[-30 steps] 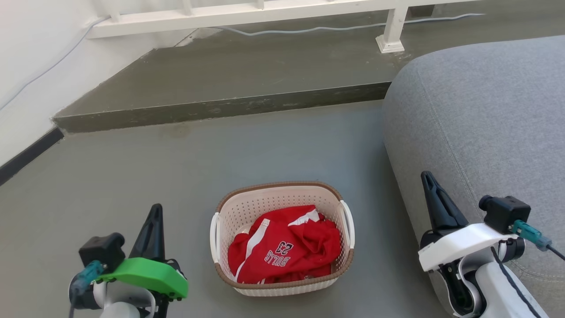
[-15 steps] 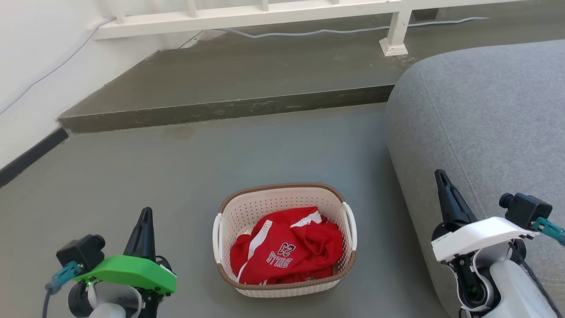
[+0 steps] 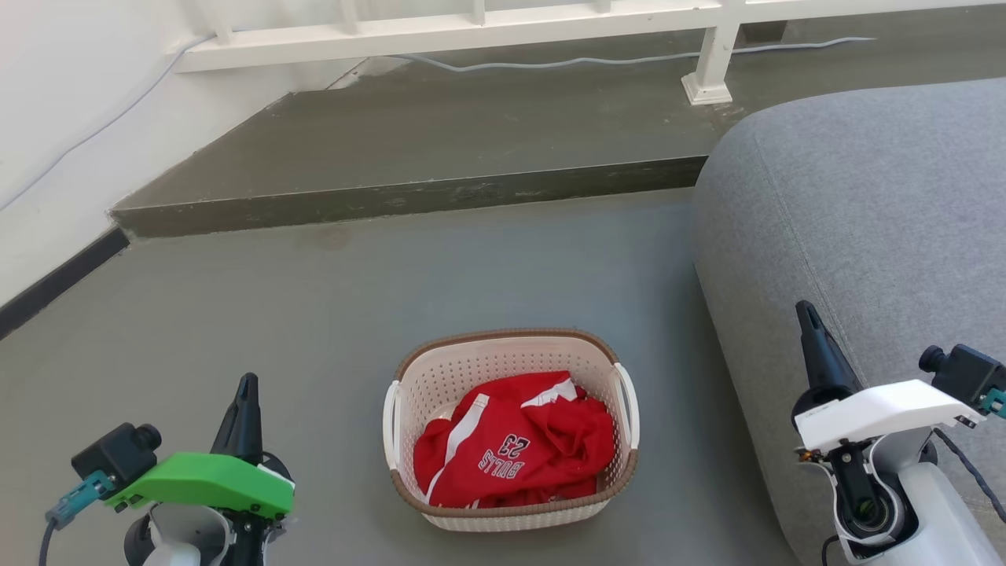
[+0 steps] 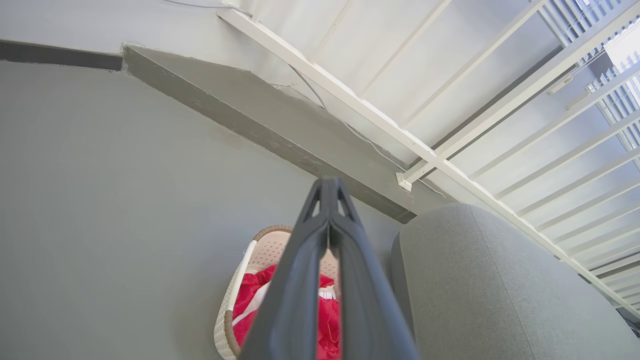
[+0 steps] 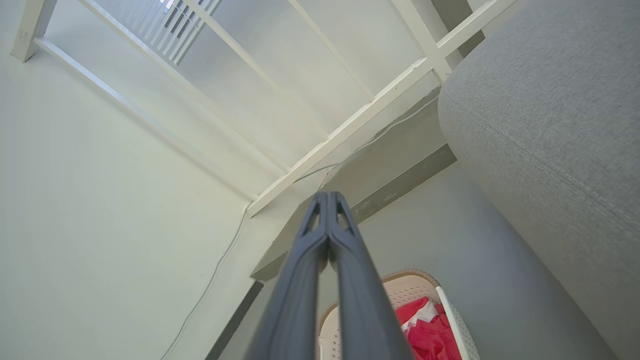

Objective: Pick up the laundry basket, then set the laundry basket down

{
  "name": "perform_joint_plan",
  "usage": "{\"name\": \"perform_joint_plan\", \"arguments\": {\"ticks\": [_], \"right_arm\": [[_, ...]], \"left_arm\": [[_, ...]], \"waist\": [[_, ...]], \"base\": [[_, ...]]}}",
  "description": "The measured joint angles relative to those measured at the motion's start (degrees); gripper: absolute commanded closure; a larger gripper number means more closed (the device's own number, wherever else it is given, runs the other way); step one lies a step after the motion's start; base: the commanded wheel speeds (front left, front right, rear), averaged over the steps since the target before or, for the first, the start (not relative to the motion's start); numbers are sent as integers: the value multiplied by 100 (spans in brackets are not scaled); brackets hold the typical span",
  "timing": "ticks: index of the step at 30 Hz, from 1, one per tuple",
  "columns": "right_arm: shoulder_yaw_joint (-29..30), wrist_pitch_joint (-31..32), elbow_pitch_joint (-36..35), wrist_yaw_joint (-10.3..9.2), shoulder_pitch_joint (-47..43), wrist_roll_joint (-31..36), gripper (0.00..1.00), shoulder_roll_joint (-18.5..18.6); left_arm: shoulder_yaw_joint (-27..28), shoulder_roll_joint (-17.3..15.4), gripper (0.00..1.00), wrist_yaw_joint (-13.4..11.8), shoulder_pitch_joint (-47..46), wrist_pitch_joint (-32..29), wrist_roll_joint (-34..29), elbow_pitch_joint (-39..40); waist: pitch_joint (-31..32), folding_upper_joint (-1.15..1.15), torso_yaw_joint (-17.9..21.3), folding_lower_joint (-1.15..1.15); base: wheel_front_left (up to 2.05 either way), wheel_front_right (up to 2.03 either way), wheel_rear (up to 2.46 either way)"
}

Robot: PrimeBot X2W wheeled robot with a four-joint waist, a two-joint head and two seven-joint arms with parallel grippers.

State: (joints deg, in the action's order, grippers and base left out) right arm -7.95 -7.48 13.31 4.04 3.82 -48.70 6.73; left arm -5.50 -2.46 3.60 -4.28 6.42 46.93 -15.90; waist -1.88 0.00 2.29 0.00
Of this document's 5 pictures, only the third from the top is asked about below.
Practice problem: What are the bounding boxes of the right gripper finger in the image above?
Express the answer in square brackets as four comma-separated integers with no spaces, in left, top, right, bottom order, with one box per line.
[795,300,861,398]

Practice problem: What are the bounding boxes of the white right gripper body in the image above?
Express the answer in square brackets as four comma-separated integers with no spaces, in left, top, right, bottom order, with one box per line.
[792,380,987,455]

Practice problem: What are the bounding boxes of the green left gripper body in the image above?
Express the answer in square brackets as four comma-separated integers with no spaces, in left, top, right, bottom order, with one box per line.
[106,452,296,520]

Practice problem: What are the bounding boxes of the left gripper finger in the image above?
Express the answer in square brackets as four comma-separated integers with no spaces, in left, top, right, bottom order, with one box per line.
[240,374,263,463]
[211,374,249,461]

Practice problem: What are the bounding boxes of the cream plastic laundry basket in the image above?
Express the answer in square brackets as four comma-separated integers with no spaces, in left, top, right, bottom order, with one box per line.
[382,328,641,533]

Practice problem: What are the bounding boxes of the grey fabric sofa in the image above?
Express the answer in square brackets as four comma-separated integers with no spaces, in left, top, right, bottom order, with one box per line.
[692,77,1006,566]

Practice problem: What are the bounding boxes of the black baseboard strip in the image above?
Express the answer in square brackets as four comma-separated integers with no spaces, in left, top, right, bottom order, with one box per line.
[0,226,130,340]

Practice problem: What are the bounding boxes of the red Bulls jersey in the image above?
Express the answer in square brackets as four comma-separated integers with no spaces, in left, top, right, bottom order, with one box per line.
[413,371,616,509]

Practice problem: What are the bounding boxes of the raised concrete step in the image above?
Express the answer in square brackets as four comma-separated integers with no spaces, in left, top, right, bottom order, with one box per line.
[110,8,1006,239]

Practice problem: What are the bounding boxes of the white metal railing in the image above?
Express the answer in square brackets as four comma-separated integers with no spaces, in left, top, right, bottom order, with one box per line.
[174,0,1006,107]

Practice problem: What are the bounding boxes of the thin black camera cable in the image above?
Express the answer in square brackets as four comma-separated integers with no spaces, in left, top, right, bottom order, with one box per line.
[931,428,1006,524]

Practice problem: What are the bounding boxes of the teal left camera cable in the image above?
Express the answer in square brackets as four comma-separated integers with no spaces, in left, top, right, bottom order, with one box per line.
[39,470,116,566]

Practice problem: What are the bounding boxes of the grey floor cable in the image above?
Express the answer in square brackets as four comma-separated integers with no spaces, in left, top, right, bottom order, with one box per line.
[0,33,877,213]

